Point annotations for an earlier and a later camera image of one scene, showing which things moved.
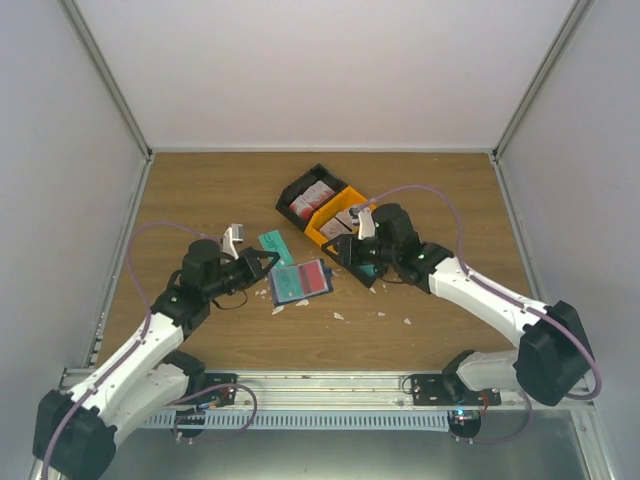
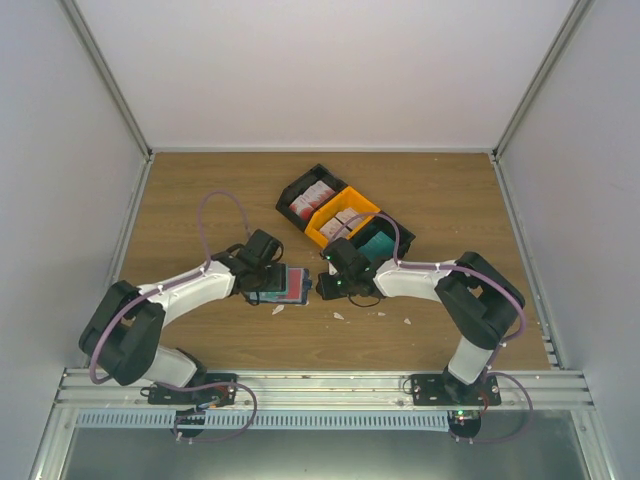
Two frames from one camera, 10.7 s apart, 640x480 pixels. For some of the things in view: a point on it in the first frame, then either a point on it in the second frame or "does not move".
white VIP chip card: [340, 224] does not move
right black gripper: [344, 244] → [327, 293]
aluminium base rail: [372, 392] does not move
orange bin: [348, 198] does not move
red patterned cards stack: [315, 195] does not move
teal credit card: [287, 282] → [271, 295]
